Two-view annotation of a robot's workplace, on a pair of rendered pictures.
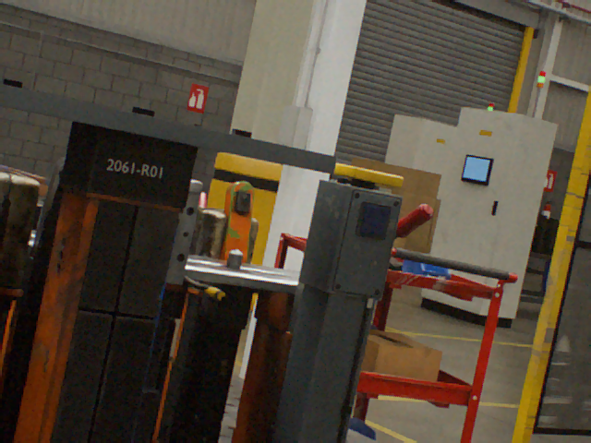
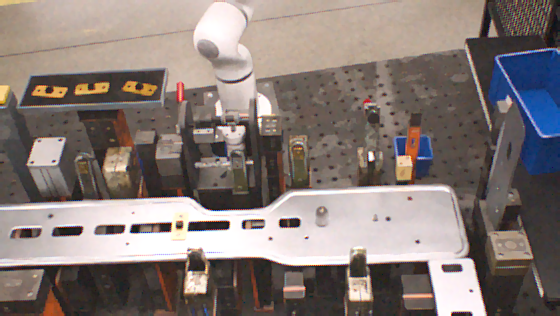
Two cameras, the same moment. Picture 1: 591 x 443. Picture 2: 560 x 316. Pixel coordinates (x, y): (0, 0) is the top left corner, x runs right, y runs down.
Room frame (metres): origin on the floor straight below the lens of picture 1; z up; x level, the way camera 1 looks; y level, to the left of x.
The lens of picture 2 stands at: (2.09, 1.31, 2.29)
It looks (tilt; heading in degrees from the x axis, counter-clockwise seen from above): 46 degrees down; 213
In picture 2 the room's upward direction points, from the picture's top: 5 degrees counter-clockwise
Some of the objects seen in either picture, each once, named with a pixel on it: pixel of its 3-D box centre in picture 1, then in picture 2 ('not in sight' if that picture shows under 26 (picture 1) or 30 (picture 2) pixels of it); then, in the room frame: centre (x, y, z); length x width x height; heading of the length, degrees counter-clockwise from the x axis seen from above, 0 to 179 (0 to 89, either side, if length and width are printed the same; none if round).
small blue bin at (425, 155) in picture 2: not in sight; (412, 157); (0.65, 0.87, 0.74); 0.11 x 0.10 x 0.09; 119
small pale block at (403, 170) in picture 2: not in sight; (399, 209); (0.97, 0.95, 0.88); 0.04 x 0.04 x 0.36; 29
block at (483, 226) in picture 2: not in sight; (480, 257); (1.00, 1.18, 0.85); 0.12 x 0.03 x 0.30; 29
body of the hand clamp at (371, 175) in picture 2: not in sight; (367, 200); (0.97, 0.86, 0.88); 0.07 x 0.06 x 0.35; 29
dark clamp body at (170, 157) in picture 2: not in sight; (182, 195); (1.19, 0.41, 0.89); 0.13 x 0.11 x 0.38; 29
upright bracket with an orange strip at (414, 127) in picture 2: not in sight; (408, 183); (0.93, 0.95, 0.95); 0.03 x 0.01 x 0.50; 119
